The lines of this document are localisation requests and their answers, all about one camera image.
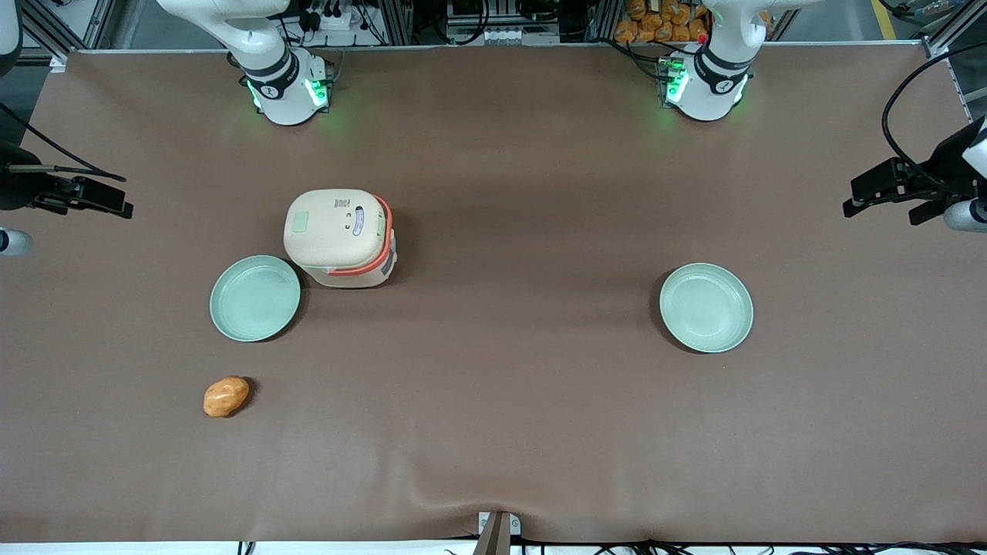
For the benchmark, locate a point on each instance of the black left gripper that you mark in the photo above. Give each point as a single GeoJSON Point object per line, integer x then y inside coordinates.
{"type": "Point", "coordinates": [942, 163]}

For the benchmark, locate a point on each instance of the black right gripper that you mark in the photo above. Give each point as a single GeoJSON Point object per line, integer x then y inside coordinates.
{"type": "Point", "coordinates": [17, 187]}

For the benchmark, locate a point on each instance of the beige rice cooker orange trim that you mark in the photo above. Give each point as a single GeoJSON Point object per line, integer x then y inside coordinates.
{"type": "Point", "coordinates": [339, 239]}

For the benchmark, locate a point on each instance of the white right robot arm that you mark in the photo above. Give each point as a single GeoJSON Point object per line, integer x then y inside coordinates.
{"type": "Point", "coordinates": [285, 100]}

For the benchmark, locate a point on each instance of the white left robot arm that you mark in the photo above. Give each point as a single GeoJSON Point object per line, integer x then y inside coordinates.
{"type": "Point", "coordinates": [709, 92]}

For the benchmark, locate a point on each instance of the pale green plate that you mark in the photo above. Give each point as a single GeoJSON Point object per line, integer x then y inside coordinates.
{"type": "Point", "coordinates": [706, 308]}
{"type": "Point", "coordinates": [254, 299]}

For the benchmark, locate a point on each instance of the orange potato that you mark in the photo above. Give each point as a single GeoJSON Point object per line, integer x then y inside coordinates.
{"type": "Point", "coordinates": [226, 396]}

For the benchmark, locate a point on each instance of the white power strip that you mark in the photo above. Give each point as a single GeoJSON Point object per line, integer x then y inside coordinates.
{"type": "Point", "coordinates": [333, 17]}

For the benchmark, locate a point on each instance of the orange snack bags pile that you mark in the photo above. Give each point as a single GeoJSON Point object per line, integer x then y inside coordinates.
{"type": "Point", "coordinates": [663, 21]}

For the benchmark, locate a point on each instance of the silver electronics box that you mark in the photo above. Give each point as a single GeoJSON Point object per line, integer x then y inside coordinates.
{"type": "Point", "coordinates": [501, 31]}

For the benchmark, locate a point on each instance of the brown table cloth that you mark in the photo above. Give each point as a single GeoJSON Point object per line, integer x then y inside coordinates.
{"type": "Point", "coordinates": [501, 401]}

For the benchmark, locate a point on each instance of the aluminium frame post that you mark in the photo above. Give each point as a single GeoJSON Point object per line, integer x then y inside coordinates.
{"type": "Point", "coordinates": [54, 31]}
{"type": "Point", "coordinates": [944, 35]}

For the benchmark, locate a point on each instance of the metal clamp bracket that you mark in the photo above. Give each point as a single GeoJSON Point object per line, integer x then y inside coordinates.
{"type": "Point", "coordinates": [499, 532]}

